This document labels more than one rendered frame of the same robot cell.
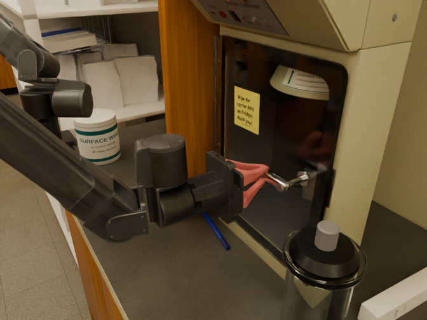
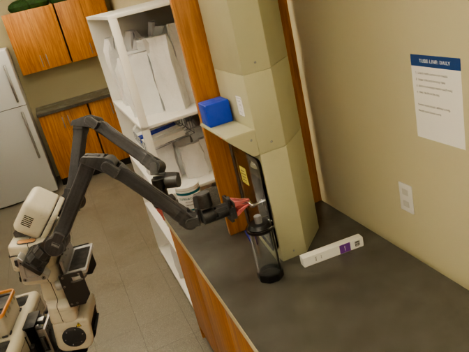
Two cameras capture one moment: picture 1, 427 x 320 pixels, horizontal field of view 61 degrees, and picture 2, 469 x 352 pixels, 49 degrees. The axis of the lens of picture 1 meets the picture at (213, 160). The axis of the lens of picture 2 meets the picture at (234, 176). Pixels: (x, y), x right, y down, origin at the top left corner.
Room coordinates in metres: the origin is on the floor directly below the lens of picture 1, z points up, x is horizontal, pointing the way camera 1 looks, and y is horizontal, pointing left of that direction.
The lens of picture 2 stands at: (-1.31, -0.59, 2.06)
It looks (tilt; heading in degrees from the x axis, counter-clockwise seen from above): 21 degrees down; 16
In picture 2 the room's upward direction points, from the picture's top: 13 degrees counter-clockwise
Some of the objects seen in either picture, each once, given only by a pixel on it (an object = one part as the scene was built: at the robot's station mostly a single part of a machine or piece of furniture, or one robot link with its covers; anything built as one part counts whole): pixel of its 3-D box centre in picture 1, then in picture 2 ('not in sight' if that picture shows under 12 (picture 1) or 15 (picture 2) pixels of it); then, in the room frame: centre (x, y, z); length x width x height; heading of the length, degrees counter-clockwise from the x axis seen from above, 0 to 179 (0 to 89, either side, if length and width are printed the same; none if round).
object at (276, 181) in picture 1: (277, 174); (252, 201); (0.51, -0.11, 1.20); 0.10 x 0.05 x 0.03; 32
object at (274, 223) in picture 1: (262, 157); (253, 195); (0.59, -0.09, 1.19); 0.30 x 0.01 x 0.40; 32
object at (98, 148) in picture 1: (98, 136); (189, 195); (1.07, 0.38, 1.01); 0.13 x 0.13 x 0.15
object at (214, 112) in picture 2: not in sight; (215, 111); (0.64, 0.00, 1.55); 0.10 x 0.10 x 0.09; 33
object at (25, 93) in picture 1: (41, 103); (160, 183); (0.67, 0.33, 1.27); 0.07 x 0.06 x 0.07; 88
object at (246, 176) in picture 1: (243, 181); (239, 205); (0.50, -0.05, 1.19); 0.09 x 0.07 x 0.07; 123
